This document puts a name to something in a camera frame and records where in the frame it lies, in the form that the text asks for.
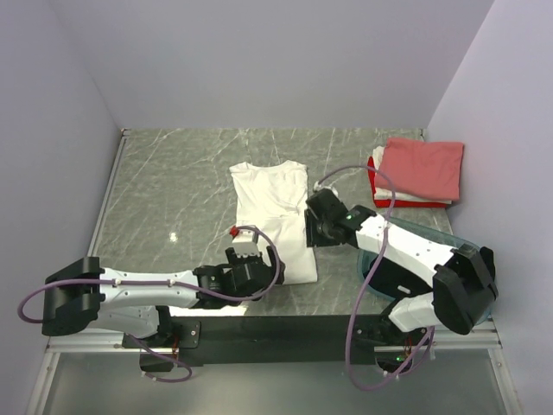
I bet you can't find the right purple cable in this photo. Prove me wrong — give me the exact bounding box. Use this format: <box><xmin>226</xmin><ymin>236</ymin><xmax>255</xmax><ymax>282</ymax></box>
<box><xmin>314</xmin><ymin>163</ymin><xmax>436</xmax><ymax>392</ymax></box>

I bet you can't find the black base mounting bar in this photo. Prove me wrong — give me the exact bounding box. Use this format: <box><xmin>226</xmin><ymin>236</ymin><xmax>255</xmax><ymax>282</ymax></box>
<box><xmin>121</xmin><ymin>314</ymin><xmax>416</xmax><ymax>375</ymax></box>

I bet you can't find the folded red t-shirt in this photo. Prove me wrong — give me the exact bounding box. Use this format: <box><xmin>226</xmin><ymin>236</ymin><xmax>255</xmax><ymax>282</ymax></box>
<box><xmin>367</xmin><ymin>156</ymin><xmax>449</xmax><ymax>208</ymax></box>

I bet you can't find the black t-shirt in basket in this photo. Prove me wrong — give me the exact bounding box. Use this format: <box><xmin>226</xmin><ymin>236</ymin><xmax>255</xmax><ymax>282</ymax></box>
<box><xmin>366</xmin><ymin>246</ymin><xmax>496</xmax><ymax>303</ymax></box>

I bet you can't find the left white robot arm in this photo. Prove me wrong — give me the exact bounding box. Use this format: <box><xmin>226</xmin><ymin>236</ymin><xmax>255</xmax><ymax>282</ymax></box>
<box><xmin>41</xmin><ymin>247</ymin><xmax>286</xmax><ymax>348</ymax></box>

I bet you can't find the teal plastic basket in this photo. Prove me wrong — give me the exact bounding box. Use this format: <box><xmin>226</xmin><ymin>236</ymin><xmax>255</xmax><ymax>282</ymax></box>
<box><xmin>356</xmin><ymin>214</ymin><xmax>499</xmax><ymax>335</ymax></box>

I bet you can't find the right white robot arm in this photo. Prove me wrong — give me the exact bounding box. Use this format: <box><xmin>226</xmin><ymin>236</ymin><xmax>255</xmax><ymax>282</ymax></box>
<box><xmin>307</xmin><ymin>188</ymin><xmax>499</xmax><ymax>345</ymax></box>

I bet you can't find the folded pink t-shirt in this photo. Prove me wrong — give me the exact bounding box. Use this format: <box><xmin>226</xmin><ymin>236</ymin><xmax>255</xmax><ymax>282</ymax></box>
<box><xmin>375</xmin><ymin>137</ymin><xmax>464</xmax><ymax>202</ymax></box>

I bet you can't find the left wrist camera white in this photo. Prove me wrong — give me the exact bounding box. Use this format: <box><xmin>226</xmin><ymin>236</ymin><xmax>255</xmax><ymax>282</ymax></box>
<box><xmin>230</xmin><ymin>227</ymin><xmax>260</xmax><ymax>259</ymax></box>

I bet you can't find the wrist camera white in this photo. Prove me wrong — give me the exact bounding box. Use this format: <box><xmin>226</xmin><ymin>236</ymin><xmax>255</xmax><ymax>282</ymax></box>
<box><xmin>230</xmin><ymin>227</ymin><xmax>260</xmax><ymax>259</ymax></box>
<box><xmin>313</xmin><ymin>182</ymin><xmax>339</xmax><ymax>197</ymax></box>

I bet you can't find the white printed t-shirt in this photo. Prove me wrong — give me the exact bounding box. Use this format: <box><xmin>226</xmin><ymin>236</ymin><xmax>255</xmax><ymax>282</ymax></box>
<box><xmin>229</xmin><ymin>160</ymin><xmax>318</xmax><ymax>284</ymax></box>

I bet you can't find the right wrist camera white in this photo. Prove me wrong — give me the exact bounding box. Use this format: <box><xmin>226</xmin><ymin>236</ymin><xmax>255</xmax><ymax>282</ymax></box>
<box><xmin>313</xmin><ymin>182</ymin><xmax>339</xmax><ymax>197</ymax></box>

